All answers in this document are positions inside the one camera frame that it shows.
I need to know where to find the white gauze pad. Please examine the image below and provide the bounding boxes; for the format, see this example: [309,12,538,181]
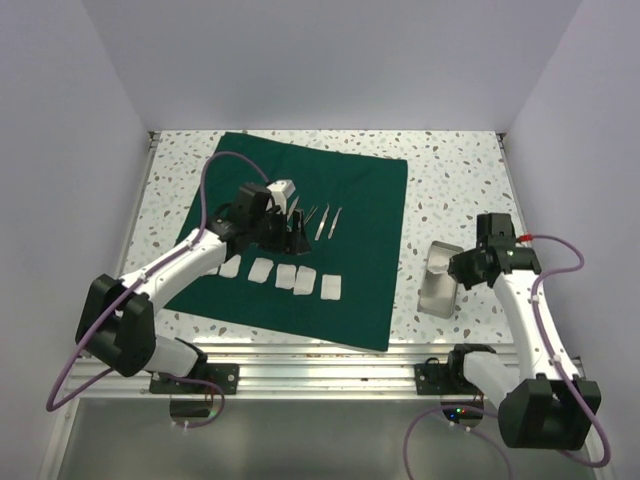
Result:
[247,257,274,284]
[206,255,242,279]
[293,266,317,296]
[321,274,342,301]
[275,264,297,290]

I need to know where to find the short steel tweezers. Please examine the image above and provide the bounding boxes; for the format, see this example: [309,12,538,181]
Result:
[327,207,342,240]

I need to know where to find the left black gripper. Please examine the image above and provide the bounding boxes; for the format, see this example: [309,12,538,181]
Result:
[249,206,310,255]

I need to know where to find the thin steel tweezers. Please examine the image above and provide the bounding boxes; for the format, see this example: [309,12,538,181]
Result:
[303,206,318,226]

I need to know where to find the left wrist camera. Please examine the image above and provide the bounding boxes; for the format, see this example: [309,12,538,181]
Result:
[266,179,296,214]

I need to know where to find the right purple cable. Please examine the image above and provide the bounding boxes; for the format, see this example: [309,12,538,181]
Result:
[402,233,612,480]

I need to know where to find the steel surgical scissors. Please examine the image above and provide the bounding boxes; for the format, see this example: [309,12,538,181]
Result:
[289,196,300,213]

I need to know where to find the green surgical cloth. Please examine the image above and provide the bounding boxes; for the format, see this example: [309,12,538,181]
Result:
[167,133,408,352]

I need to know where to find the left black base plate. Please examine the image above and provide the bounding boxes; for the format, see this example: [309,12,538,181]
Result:
[149,362,240,421]

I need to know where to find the white paper packet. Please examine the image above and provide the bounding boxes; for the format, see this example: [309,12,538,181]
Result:
[426,248,456,275]

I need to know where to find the metal instrument tray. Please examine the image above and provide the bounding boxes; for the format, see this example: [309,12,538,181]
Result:
[417,241,463,319]

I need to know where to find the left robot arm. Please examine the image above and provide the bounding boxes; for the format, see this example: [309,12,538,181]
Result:
[76,180,310,393]

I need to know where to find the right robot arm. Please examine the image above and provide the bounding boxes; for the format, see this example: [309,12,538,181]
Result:
[445,213,601,451]

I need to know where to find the curved steel tweezers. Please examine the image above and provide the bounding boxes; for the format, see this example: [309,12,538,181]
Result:
[314,204,331,242]

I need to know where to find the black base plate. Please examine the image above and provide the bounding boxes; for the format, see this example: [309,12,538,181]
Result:
[414,357,484,428]
[149,362,240,421]

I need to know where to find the aluminium rail frame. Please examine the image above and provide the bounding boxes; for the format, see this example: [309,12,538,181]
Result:
[37,130,640,480]

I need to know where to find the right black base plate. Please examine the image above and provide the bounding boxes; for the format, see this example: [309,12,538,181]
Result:
[414,357,484,428]

